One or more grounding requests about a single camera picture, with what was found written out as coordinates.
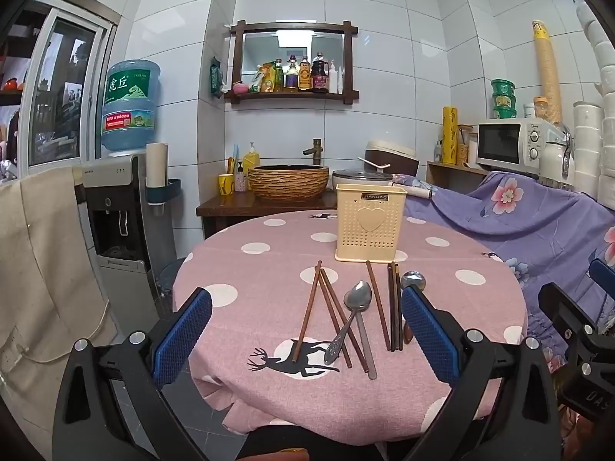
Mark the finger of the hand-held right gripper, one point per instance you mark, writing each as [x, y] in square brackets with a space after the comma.
[564, 312]
[603, 273]

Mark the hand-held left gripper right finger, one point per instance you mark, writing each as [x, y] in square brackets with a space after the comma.
[427, 331]

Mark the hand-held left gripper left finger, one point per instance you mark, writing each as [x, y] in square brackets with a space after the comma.
[185, 331]

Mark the black chopstick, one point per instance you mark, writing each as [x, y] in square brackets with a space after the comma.
[398, 297]

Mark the round metal spoon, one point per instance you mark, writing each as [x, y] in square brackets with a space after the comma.
[413, 278]

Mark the cream plastic utensil holder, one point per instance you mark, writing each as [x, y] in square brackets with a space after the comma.
[370, 235]

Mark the dark round bin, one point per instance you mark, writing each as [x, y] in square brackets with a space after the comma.
[168, 281]

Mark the pink polka dot tablecloth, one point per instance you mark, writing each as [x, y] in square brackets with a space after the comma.
[269, 326]

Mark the purple floral cloth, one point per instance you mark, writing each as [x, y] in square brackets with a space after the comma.
[528, 230]

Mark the white electric kettle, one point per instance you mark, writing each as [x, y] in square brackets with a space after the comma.
[557, 158]

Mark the dark wooden counter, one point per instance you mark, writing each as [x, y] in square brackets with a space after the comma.
[226, 206]

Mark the teal cup holder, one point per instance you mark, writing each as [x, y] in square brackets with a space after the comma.
[166, 194]

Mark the white rolling pin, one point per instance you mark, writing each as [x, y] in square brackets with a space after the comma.
[413, 191]

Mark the yellow cup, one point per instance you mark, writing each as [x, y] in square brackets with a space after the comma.
[226, 185]

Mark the small wooden shelf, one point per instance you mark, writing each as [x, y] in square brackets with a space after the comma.
[451, 177]

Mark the small floral pump bottle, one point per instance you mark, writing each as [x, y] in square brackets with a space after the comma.
[240, 181]

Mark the beige hanging cloth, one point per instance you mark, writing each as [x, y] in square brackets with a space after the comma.
[43, 249]

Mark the white microwave oven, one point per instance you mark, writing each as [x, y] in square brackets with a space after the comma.
[499, 141]

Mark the grey water dispenser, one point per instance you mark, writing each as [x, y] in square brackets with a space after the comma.
[115, 173]

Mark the brown and cream rice cooker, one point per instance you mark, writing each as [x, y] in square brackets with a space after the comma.
[384, 158]

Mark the orange-lidded jar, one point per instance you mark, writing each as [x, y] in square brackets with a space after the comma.
[541, 105]

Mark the woven-pattern wash basin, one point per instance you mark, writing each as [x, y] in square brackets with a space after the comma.
[288, 182]

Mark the yellow soap pump bottle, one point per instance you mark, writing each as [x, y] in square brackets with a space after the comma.
[251, 161]

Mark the woven glass jar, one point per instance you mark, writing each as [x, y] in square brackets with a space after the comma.
[464, 146]

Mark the green instant noodle bowl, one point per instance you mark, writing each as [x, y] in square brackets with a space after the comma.
[503, 87]
[504, 112]
[503, 101]

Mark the tall yellow roll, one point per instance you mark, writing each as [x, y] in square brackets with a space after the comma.
[450, 134]

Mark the brass faucet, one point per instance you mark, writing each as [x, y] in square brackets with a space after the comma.
[316, 151]

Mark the tall stack of yellowish cups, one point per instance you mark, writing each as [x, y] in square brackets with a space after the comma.
[547, 67]

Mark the blue water bottle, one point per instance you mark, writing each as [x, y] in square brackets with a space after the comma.
[129, 105]

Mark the pink bowl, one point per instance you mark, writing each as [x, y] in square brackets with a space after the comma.
[239, 88]

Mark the green hanging packet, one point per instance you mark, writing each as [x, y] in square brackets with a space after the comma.
[215, 79]

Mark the yellow seasoning pouch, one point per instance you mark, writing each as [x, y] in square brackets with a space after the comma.
[264, 81]

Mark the yellow green-capped bottle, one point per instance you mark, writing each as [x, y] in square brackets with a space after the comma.
[278, 79]

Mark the purple-capped bottle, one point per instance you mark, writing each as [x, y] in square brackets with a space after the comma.
[291, 79]

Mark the dark sauce bottle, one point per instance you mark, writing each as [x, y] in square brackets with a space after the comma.
[319, 79]

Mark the sliding glass window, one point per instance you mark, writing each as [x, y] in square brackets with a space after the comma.
[62, 81]

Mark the amber sauce bottle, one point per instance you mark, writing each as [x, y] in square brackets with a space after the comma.
[304, 77]

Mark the dark wooden wall shelf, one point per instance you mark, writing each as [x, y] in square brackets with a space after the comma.
[288, 26]

